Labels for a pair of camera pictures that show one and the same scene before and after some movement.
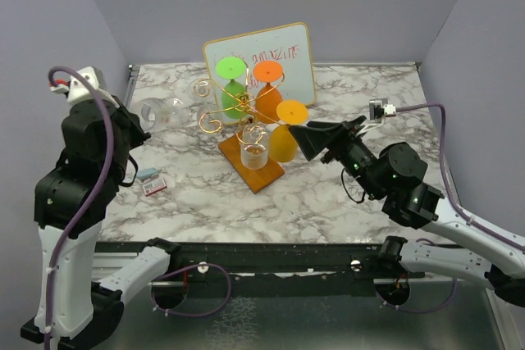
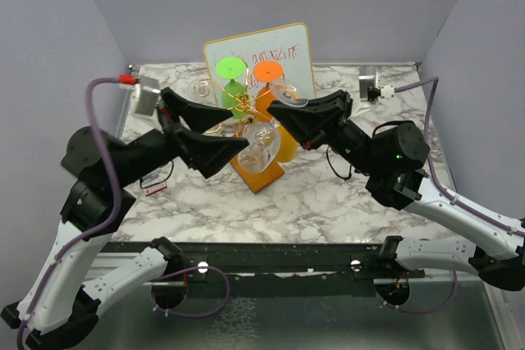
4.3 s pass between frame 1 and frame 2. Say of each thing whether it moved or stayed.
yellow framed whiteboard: stayed
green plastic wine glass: stayed
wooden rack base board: stayed
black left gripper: moved
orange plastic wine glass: stayed
